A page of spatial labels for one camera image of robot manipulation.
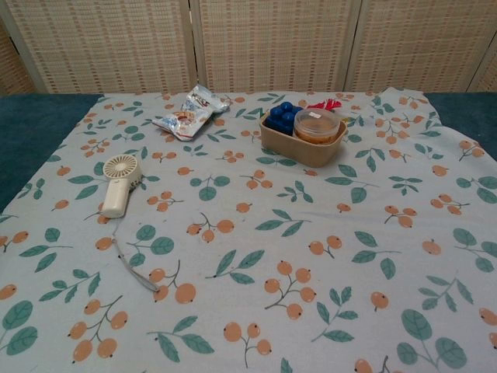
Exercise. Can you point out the red crinkled wrapper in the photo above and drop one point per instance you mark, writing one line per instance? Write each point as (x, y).
(326, 105)

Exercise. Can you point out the beige plastic storage box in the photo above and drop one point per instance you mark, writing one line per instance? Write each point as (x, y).
(299, 149)

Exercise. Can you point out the silver snack packet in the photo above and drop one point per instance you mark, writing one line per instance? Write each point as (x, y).
(208, 100)

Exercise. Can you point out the floral fruit print tablecloth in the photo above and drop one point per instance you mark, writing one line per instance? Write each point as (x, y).
(248, 248)

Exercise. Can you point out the woven folding screen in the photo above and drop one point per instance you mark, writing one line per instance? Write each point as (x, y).
(248, 44)

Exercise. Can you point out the clear round lidded container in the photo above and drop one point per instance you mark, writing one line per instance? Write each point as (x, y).
(316, 126)

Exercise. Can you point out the white blue snack packet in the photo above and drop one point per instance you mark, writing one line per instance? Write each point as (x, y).
(181, 121)

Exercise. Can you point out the white handheld fan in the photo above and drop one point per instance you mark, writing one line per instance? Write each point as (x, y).
(115, 189)

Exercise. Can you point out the blue knobbed plastic toy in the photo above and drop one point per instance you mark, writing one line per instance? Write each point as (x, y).
(282, 114)

